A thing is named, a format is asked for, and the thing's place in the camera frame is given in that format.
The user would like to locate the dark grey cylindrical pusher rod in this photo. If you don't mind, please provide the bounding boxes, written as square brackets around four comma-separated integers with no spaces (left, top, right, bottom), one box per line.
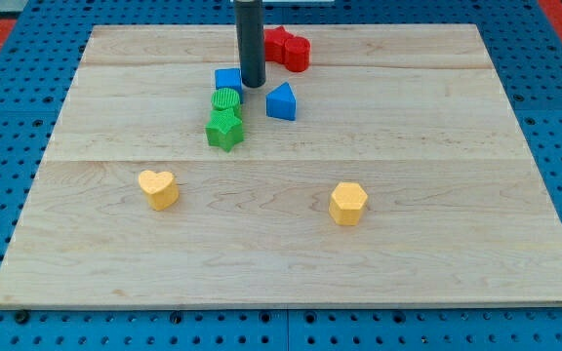
[233,0,266,88]

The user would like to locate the red star block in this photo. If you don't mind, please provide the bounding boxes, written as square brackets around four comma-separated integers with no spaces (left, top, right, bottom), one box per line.
[263,26,294,64]

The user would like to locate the blue cube block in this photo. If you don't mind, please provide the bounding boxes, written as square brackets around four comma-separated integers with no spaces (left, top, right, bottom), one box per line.
[215,68,243,102]

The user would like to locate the green star block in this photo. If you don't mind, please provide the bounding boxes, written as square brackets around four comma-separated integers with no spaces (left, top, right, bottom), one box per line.
[205,109,244,152]

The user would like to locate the red cylinder block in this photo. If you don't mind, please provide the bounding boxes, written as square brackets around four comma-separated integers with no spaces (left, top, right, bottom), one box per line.
[284,36,311,72]

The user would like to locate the green cylinder block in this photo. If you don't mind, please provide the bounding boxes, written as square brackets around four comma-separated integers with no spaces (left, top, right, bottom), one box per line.
[211,88,242,119]

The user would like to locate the blue triangular prism block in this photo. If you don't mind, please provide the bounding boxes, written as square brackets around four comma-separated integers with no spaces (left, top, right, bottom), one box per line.
[265,82,297,121]

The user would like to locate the yellow heart block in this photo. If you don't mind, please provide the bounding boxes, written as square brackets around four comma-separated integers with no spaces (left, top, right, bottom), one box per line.
[138,170,180,211]

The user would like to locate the yellow hexagon block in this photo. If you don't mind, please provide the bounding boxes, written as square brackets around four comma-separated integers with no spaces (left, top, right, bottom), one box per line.
[329,182,368,226]

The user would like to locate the light wooden board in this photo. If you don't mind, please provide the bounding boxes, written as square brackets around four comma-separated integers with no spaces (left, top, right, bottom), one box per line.
[0,24,562,310]

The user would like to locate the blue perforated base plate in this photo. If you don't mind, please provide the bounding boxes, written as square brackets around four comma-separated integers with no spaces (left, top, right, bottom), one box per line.
[0,0,562,350]

